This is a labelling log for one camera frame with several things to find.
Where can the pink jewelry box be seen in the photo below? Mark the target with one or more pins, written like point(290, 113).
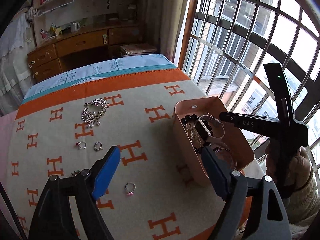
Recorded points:
point(234, 140)

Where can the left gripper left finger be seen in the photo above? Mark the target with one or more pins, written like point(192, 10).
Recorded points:
point(53, 219)

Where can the stack of books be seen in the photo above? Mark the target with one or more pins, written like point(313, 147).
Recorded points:
point(137, 49)

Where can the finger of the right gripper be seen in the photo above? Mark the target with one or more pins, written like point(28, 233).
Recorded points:
point(278, 84)
point(251, 123)

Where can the beige curtain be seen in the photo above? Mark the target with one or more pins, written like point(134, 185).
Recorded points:
point(162, 23)

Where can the orange H pattern blanket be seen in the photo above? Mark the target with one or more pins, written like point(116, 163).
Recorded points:
point(152, 194)

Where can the right hand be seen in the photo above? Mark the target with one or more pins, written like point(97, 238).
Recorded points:
point(297, 173)

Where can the blue flower brooch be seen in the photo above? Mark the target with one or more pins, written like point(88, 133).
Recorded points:
point(75, 173)

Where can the wooden desk with drawers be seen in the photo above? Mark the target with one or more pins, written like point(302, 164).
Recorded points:
point(87, 46)

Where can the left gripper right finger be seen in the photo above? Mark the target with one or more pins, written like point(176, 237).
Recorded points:
point(232, 187)

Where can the pink smart watch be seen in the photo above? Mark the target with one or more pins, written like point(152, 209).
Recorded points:
point(210, 128)

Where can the white mug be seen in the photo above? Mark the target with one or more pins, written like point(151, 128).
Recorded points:
point(74, 27)

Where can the wooden bookshelf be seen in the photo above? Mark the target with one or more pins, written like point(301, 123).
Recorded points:
point(49, 15)

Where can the white lace covered furniture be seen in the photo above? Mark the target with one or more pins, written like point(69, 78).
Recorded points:
point(16, 78)

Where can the blue patterned bed sheet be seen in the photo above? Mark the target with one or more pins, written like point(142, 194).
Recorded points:
point(97, 71)

